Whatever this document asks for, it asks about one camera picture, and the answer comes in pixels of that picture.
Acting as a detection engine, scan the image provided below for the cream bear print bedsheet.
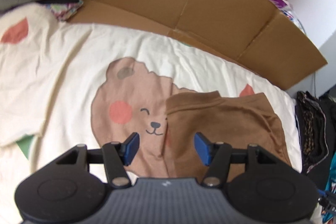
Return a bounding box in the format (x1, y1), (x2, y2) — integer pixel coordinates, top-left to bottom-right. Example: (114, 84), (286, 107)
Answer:
(1, 4), (302, 223)

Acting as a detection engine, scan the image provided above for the brown printed t-shirt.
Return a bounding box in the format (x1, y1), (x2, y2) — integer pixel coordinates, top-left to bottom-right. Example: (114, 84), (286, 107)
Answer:
(164, 92), (291, 181)

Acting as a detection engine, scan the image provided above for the floral patterned folded cloth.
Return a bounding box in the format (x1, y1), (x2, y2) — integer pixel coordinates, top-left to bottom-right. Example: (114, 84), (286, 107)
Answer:
(46, 0), (84, 22)

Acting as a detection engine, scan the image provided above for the black folded garment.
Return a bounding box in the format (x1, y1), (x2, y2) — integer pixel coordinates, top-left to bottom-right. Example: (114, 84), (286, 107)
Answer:
(295, 91), (335, 174)

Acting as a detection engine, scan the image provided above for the brown cardboard sheet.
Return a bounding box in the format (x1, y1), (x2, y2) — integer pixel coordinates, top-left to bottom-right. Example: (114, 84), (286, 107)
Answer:
(73, 0), (327, 90)

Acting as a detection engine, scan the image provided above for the teal patterned garment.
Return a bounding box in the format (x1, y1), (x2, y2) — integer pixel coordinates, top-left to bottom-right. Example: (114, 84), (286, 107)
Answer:
(322, 172), (335, 223)

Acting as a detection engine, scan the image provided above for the white curved board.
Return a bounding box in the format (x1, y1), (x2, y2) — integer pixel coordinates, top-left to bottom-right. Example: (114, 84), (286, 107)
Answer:
(288, 0), (335, 52)

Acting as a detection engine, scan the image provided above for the purple white plastic package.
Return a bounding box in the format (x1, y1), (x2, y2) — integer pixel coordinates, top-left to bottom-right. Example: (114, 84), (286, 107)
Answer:
(269, 0), (303, 31)

